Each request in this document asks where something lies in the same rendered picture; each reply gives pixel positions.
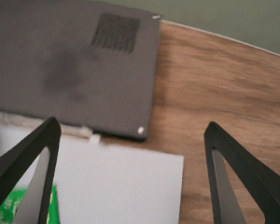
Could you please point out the light grey mat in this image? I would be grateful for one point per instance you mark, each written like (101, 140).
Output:
(100, 182)

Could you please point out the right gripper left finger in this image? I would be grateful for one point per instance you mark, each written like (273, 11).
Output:
(43, 140)

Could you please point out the green circuit board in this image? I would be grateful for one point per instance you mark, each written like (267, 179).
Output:
(10, 205)

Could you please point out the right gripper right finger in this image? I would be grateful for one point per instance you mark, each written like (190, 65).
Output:
(262, 183)

